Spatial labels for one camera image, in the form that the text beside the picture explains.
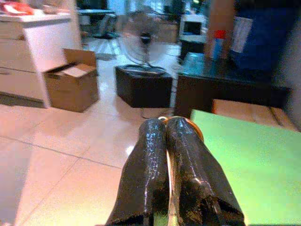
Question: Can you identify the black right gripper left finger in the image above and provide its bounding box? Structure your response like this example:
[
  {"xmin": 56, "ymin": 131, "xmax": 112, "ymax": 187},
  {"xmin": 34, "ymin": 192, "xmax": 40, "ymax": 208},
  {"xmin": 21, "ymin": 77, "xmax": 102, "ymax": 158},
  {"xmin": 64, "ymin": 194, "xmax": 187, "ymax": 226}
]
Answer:
[{"xmin": 105, "ymin": 118, "xmax": 170, "ymax": 226}]

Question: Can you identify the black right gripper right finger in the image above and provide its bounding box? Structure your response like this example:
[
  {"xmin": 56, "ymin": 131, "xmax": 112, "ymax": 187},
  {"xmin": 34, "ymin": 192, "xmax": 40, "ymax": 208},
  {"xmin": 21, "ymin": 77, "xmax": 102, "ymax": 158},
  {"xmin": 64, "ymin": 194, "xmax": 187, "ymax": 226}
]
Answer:
[{"xmin": 165, "ymin": 117, "xmax": 246, "ymax": 226}]

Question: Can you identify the orange key ring strap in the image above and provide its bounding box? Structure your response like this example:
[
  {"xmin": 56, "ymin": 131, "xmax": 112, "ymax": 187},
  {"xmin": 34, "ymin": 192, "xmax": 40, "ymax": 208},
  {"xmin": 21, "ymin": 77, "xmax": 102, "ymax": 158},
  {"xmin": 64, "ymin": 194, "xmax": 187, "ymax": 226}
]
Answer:
[{"xmin": 158, "ymin": 116, "xmax": 205, "ymax": 142}]

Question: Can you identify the green table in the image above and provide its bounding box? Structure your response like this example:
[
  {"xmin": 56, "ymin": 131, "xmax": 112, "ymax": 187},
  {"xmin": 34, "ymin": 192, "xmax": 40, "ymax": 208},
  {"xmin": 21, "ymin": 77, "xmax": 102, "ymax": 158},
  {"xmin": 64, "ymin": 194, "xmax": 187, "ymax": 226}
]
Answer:
[{"xmin": 190, "ymin": 109, "xmax": 301, "ymax": 226}]

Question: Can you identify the black box stool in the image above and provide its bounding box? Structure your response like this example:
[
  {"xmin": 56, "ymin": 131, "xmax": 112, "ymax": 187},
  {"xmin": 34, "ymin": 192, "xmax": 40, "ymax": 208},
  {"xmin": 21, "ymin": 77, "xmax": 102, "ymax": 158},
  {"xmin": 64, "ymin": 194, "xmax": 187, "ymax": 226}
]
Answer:
[{"xmin": 114, "ymin": 65, "xmax": 174, "ymax": 108}]

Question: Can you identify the black low table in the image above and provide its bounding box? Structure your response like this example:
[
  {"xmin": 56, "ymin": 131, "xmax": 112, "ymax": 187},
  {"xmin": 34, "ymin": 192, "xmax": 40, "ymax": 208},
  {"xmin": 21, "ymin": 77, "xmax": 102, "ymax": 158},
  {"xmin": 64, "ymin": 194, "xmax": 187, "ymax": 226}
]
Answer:
[{"xmin": 175, "ymin": 53, "xmax": 293, "ymax": 120}]

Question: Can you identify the brown cardboard box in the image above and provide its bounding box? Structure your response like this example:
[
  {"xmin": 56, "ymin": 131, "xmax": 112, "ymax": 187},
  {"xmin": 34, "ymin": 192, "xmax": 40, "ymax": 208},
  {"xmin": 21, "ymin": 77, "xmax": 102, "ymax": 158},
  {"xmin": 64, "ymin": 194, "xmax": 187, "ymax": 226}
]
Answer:
[{"xmin": 43, "ymin": 48, "xmax": 99, "ymax": 113}]

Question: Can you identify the orange and blue carton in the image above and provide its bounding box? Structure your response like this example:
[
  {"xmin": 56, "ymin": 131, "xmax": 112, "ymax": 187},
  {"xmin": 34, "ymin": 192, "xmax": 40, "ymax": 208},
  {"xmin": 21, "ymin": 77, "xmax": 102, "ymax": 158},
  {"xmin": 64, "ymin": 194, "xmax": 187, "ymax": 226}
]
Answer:
[{"xmin": 210, "ymin": 30, "xmax": 228, "ymax": 60}]

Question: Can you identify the white computer monitor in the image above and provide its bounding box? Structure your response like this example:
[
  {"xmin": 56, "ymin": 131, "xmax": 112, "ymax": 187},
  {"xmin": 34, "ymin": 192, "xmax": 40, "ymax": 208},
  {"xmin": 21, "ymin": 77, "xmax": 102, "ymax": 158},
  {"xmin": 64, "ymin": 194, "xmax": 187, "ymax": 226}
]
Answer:
[{"xmin": 179, "ymin": 14, "xmax": 209, "ymax": 43}]

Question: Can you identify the white cabinet counter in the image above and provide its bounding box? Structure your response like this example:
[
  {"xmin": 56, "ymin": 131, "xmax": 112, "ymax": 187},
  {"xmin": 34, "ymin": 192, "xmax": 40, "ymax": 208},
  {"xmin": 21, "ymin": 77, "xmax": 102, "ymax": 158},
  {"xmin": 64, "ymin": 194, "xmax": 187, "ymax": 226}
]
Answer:
[{"xmin": 0, "ymin": 9, "xmax": 82, "ymax": 109}]

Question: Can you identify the red item on counter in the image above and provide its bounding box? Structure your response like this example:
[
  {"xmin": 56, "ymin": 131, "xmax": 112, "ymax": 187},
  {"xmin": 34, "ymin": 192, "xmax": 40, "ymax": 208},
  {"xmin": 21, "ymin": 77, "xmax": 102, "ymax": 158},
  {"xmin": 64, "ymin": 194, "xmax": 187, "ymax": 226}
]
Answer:
[{"xmin": 0, "ymin": 0, "xmax": 36, "ymax": 15}]

